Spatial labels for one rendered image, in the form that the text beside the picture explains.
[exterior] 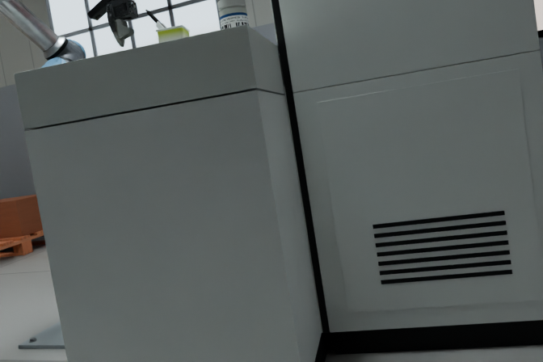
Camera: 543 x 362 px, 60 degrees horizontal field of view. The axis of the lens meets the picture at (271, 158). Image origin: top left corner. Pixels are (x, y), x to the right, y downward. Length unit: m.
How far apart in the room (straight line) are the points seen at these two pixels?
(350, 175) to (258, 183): 0.39
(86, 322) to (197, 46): 0.76
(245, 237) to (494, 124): 0.75
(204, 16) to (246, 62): 3.23
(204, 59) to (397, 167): 0.64
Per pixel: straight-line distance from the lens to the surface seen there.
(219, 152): 1.12
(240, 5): 1.24
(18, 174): 5.62
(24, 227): 4.70
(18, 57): 5.55
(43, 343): 2.25
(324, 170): 1.42
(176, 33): 1.32
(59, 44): 2.09
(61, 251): 1.36
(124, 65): 1.21
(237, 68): 1.10
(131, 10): 1.79
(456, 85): 1.42
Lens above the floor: 0.72
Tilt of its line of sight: 3 degrees down
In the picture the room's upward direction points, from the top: 9 degrees counter-clockwise
